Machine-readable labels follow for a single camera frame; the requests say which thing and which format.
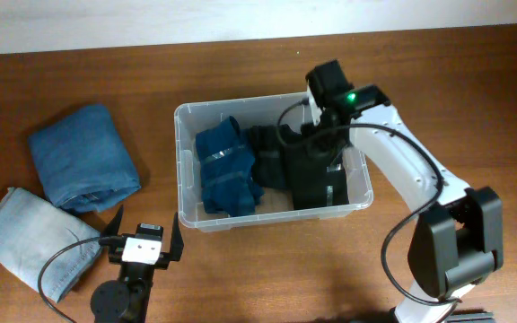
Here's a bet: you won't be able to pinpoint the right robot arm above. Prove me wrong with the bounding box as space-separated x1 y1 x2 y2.
305 60 504 322

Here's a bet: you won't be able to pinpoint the clear plastic storage bin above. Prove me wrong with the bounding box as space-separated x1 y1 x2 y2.
174 92 374 231

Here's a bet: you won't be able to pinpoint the black garment small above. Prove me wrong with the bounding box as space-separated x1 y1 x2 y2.
246 126 288 190

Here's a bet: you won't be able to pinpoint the black garment large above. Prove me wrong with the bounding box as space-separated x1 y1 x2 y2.
283 144 349 210

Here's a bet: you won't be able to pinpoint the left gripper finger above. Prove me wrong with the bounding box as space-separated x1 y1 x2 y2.
168 214 184 262
101 205 124 237

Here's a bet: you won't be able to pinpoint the light blue folded jeans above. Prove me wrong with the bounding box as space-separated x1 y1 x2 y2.
0 188 101 302

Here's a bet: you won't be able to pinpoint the teal garment with tape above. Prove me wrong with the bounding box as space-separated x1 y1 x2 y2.
195 117 264 217

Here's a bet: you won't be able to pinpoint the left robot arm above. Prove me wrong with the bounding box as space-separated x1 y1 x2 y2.
90 207 184 323

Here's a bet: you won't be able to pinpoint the dark blue jeans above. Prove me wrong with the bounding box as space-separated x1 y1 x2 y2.
28 104 141 213

